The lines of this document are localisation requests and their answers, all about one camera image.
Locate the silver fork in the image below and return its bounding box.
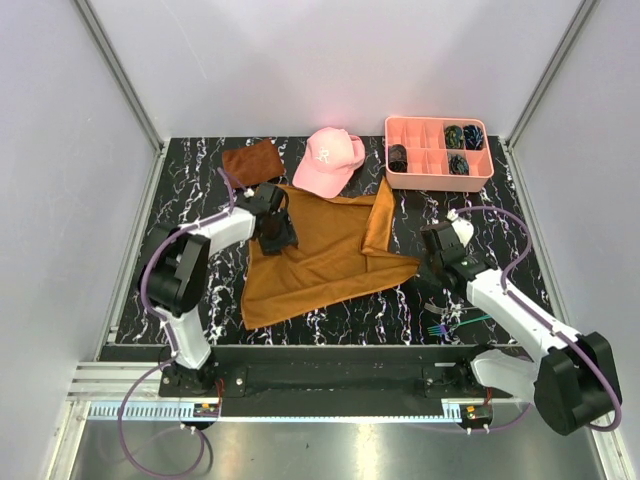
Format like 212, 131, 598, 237
423, 302, 475, 316

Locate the brown folded cloth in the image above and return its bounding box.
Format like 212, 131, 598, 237
222, 139, 285, 188

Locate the dark rolled sock left compartment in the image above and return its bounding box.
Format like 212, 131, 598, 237
388, 144, 408, 173

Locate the orange cloth napkin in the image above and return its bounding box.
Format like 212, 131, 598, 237
241, 180, 420, 330

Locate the pink divided organizer tray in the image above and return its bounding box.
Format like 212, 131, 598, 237
384, 116, 495, 193

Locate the blue patterned rolled sock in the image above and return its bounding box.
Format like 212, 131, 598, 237
463, 124, 485, 151

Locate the iridescent rainbow fork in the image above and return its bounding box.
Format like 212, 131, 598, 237
427, 315, 491, 337

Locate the teal patterned rolled sock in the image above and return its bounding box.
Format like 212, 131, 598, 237
448, 153, 470, 176

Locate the purple cable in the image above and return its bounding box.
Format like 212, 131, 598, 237
115, 167, 251, 476
414, 205, 624, 434

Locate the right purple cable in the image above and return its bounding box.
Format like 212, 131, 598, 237
414, 205, 624, 434

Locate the green patterned rolled sock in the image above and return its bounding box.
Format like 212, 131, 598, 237
444, 125, 464, 149

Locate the pink baseball cap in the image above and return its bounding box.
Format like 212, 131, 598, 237
292, 127, 365, 199

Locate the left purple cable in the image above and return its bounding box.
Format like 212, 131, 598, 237
115, 167, 251, 476

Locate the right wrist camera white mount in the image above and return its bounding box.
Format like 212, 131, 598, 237
446, 210, 475, 247

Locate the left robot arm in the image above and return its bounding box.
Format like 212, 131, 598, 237
138, 183, 298, 396

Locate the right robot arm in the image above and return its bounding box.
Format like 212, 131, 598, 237
421, 219, 622, 436

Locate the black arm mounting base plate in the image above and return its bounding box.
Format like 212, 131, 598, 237
159, 345, 488, 422

